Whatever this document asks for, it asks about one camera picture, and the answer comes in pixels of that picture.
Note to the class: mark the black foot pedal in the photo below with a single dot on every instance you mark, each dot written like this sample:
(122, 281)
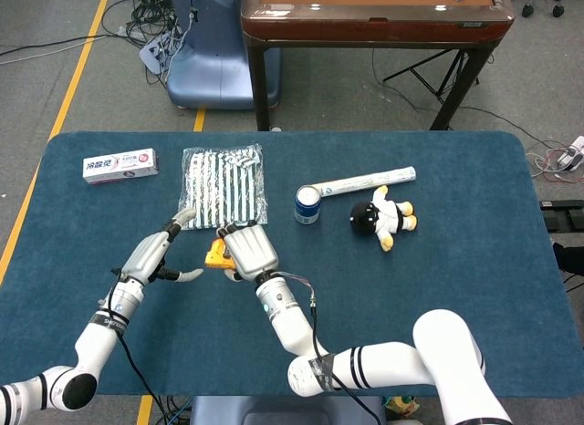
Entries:
(563, 215)

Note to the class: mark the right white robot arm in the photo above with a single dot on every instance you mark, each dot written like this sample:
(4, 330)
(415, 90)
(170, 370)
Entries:
(388, 361)

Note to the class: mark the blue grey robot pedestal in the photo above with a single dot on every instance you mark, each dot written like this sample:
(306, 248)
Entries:
(210, 65)

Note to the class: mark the white power strip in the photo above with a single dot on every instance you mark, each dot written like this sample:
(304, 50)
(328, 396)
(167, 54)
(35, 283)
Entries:
(570, 156)

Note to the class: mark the white floor device with plugs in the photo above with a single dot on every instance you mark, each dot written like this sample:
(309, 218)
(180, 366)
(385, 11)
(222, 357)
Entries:
(153, 55)

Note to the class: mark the black tripod stand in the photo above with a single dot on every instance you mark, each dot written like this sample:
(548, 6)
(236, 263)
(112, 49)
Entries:
(429, 78)

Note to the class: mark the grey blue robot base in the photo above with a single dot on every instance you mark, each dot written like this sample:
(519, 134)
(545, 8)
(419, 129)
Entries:
(274, 411)

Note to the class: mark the striped cloth in plastic bag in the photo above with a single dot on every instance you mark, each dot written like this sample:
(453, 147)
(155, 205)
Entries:
(221, 183)

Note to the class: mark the white red toothpaste box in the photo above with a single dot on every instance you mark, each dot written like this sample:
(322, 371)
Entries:
(121, 166)

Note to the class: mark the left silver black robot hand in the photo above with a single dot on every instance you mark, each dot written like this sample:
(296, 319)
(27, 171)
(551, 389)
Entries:
(146, 256)

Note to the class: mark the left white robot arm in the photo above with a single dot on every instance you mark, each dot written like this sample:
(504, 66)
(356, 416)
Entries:
(91, 343)

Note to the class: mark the white rolled paper tube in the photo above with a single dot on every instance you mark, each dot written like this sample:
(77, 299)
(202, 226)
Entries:
(369, 181)

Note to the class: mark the black white plush doll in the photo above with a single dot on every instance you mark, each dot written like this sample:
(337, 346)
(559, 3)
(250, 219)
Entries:
(388, 215)

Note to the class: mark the brown mahjong table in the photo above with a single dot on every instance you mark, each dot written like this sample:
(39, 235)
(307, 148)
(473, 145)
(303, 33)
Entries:
(374, 26)

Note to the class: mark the yellow tape measure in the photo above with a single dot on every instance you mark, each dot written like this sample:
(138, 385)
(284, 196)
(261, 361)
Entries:
(216, 257)

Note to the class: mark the blue felt table mat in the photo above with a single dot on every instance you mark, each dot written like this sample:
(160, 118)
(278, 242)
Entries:
(205, 343)

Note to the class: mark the blue white drink can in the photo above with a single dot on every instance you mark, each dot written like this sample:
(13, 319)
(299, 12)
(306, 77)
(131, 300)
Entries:
(307, 210)

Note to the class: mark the office chair with wheels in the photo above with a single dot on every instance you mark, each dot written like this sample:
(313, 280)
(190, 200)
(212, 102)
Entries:
(529, 9)

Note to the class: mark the yellow toy under table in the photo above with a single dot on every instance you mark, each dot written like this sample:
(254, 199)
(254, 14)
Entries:
(401, 406)

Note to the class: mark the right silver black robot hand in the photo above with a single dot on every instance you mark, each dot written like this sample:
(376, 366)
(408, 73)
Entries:
(251, 251)

